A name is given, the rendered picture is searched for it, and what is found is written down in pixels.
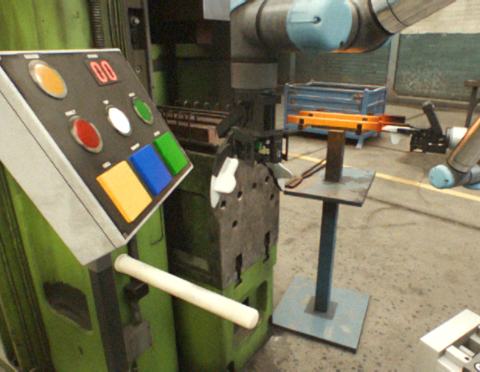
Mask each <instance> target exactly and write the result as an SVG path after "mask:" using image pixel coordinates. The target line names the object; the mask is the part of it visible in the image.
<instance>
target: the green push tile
mask: <svg viewBox="0 0 480 372"><path fill-rule="evenodd" d="M152 144H153V145H154V146H155V148H156V149H157V151H158V153H159V154H160V155H161V157H162V158H163V160H164V162H165V163H166V164H167V166H168V168H169V169H170V171H171V173H172V174H173V175H174V176H175V175H176V174H177V173H178V172H179V171H180V170H181V169H182V168H184V167H185V166H186V165H187V164H188V161H187V160H186V159H185V156H184V155H183V153H181V151H180V150H179V149H178V147H177V145H176V144H175V142H174V140H173V138H172V137H171V135H170V133H169V132H166V133H164V134H163V135H161V136H160V137H159V138H157V139H156V140H155V141H153V142H152Z"/></svg>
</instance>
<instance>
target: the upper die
mask: <svg viewBox="0 0 480 372"><path fill-rule="evenodd" d="M230 3H231V0H147V7H148V16H149V24H159V23H178V22H205V23H212V24H225V23H230Z"/></svg>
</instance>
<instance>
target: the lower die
mask: <svg viewBox="0 0 480 372"><path fill-rule="evenodd" d="M156 106H161V107H168V108H177V109H189V110H196V111H203V112H214V111H208V110H201V109H193V108H180V107H173V106H165V105H156ZM156 109H160V110H162V111H163V113H164V117H162V115H161V117H162V118H163V120H164V121H165V113H166V112H167V111H172V112H174V115H175V119H172V114H171V113H170V112H169V113H168V114H167V126H168V128H169V129H170V131H171V132H172V134H173V135H174V137H176V135H177V129H178V128H176V126H177V115H178V113H179V112H183V113H185V116H186V120H184V116H183V115H182V114H180V115H179V118H178V119H179V131H180V135H181V138H184V139H188V137H189V134H188V117H189V115H190V114H192V113H195V114H196V116H197V122H195V117H194V116H193V115H192V116H191V118H190V124H191V136H192V139H193V140H198V141H203V142H208V143H217V144H219V145H221V144H222V142H223V141H224V139H225V138H220V139H219V138H218V135H217V132H216V127H215V126H216V125H217V124H218V123H219V122H220V121H221V120H222V119H223V118H224V117H225V116H224V115H211V114H204V113H197V112H185V111H178V110H170V109H163V108H156ZM159 113H160V114H161V112H159ZM217 113H223V114H229V113H228V112H217Z"/></svg>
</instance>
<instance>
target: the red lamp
mask: <svg viewBox="0 0 480 372"><path fill-rule="evenodd" d="M74 131H75V132H76V134H77V136H78V138H79V139H80V141H82V142H83V144H85V145H86V146H89V147H91V148H97V147H98V146H99V144H100V141H99V137H98V134H97V132H96V131H95V130H94V128H93V127H92V126H91V125H90V124H88V123H87V122H86V121H83V120H77V121H76V122H75V123H74Z"/></svg>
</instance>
